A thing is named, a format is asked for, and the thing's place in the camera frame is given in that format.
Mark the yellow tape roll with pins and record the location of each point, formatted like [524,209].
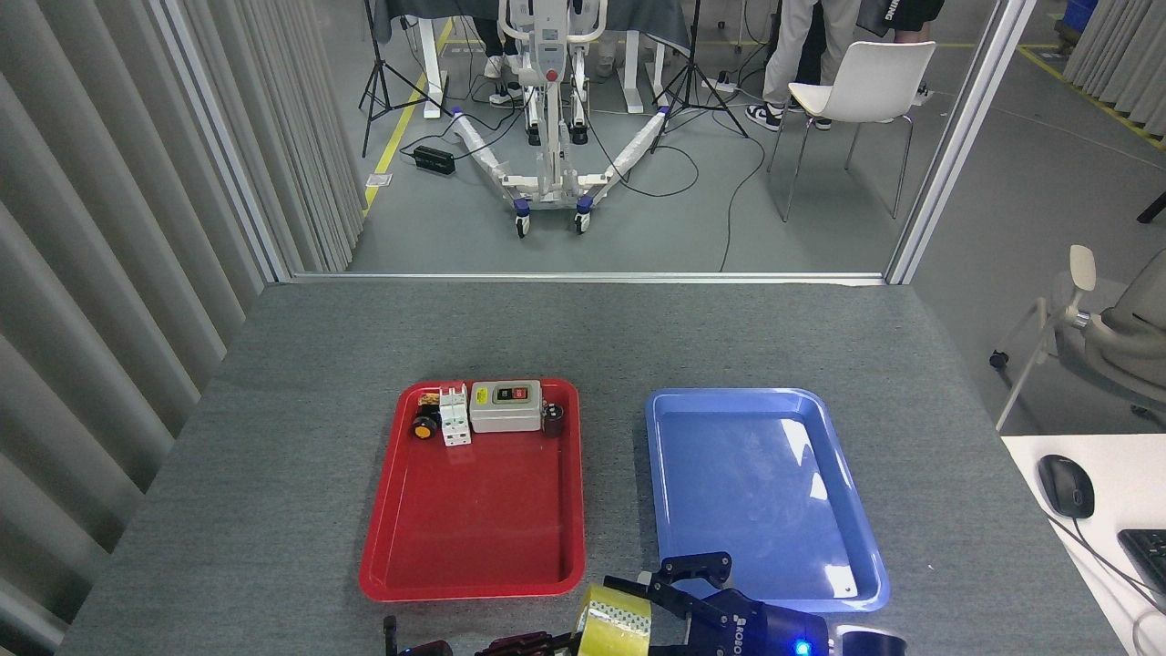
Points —
[615,629]

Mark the white circuit breaker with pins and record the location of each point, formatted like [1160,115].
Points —
[455,419]

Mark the silver metal post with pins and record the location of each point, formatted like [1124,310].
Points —
[223,137]
[961,137]

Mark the yellow round push button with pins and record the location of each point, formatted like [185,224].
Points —
[423,430]

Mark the white power strip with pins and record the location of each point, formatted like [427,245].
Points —
[506,95]

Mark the grey pleated curtain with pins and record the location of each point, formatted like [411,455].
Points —
[109,228]
[1125,55]

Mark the red plastic tray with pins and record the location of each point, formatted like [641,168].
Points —
[474,510]

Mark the blue bin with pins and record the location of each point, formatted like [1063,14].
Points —
[1082,14]

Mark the blue plastic tray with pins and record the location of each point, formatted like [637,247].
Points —
[747,492]

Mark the grey office chair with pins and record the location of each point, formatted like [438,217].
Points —
[1130,346]

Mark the dark red round button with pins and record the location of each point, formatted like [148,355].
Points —
[552,419]

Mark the silver metal rail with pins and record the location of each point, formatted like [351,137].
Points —
[583,277]

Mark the grey push-button switch box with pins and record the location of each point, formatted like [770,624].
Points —
[507,417]

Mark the white chair with metal legs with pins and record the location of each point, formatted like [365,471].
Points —
[865,82]

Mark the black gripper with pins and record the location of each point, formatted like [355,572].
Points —
[426,650]
[761,629]

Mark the black tripod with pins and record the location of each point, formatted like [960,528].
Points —
[376,82]
[694,73]

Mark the white wheeled stand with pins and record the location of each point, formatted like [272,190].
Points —
[549,173]

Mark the black computer mouse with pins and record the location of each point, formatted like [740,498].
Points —
[1066,486]

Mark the black keyboard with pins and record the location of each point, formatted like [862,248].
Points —
[1150,556]

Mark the white desk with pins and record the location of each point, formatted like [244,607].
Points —
[1120,483]

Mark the black power adapter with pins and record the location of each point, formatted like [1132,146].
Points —
[434,160]

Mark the person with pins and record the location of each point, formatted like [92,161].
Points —
[797,46]
[493,66]
[911,14]

